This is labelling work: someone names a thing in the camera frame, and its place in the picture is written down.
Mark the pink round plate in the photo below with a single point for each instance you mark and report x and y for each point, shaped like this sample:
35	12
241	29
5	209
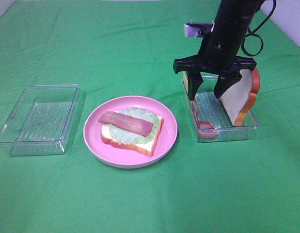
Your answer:
123	158

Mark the yellow toy cheese slice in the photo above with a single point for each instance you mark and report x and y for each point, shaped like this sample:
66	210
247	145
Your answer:
185	82

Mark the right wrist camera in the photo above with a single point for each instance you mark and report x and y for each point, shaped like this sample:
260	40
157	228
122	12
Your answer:
197	29

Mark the left clear plastic container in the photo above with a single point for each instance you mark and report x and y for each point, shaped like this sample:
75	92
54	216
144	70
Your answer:
42	120

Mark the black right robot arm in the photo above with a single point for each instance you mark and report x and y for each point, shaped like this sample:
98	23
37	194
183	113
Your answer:
233	18

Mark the right clear plastic container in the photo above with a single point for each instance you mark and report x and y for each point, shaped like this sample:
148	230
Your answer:
212	110

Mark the clear plastic container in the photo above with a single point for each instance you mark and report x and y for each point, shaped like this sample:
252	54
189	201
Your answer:
42	120
212	110

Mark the toy bacon strip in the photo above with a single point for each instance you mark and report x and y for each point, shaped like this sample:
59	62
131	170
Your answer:
126	122
203	126

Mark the toy bread slice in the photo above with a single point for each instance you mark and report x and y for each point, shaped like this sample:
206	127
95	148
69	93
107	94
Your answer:
240	97
146	149

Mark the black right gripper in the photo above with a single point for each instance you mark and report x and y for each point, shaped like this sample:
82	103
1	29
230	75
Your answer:
216	56

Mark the toy lettuce leaf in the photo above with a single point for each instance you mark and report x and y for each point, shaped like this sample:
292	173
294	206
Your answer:
126	137

